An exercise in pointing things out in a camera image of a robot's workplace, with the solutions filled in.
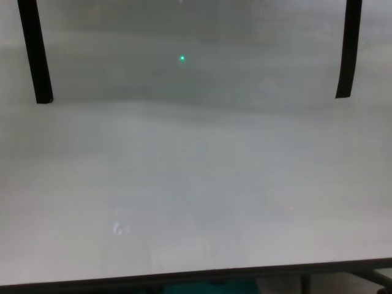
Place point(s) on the dark metal table leg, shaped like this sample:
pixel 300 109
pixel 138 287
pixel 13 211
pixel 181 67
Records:
pixel 305 284

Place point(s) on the black tape strip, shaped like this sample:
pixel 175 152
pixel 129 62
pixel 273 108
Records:
pixel 35 52
pixel 349 52

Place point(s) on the dark metal table brace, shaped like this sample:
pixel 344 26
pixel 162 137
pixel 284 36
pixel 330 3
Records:
pixel 379 281

